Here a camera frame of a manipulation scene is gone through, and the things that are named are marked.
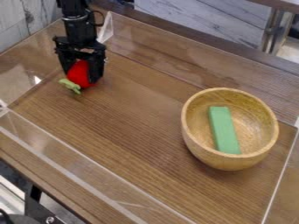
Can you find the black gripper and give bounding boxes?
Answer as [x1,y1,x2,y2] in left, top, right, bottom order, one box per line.
[52,14,107,84]

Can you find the red plush strawberry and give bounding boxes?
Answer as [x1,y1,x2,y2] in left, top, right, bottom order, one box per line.
[59,60,95,95]

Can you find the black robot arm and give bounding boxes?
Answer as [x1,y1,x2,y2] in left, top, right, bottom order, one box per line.
[52,0,107,84]

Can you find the clear acrylic front barrier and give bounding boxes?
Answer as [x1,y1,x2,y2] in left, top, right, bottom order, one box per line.
[0,105,195,224]

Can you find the wooden bowl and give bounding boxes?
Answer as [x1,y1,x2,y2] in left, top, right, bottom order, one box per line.
[181,87,279,171]

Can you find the green rectangular block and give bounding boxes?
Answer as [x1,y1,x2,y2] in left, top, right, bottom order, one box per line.
[208,106,240,155]

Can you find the metal stand in background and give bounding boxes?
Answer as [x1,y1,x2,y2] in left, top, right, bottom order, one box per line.
[248,0,299,54]

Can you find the clear acrylic corner bracket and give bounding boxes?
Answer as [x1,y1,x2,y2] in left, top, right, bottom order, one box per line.
[97,12,113,44]

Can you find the black table leg mount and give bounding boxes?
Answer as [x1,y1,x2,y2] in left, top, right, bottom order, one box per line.
[24,185,65,224]

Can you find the black cable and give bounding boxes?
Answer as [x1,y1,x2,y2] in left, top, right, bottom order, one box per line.
[0,208,15,224]

